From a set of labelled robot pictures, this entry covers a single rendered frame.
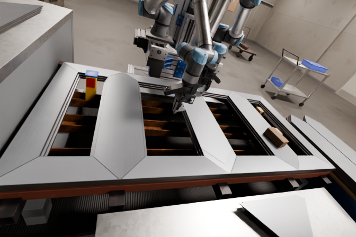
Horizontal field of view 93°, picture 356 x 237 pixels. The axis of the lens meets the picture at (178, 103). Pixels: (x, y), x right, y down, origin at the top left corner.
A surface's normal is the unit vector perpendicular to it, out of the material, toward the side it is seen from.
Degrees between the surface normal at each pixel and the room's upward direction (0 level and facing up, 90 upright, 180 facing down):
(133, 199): 0
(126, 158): 0
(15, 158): 0
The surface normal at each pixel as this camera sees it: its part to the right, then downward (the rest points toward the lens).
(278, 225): 0.31, -0.78
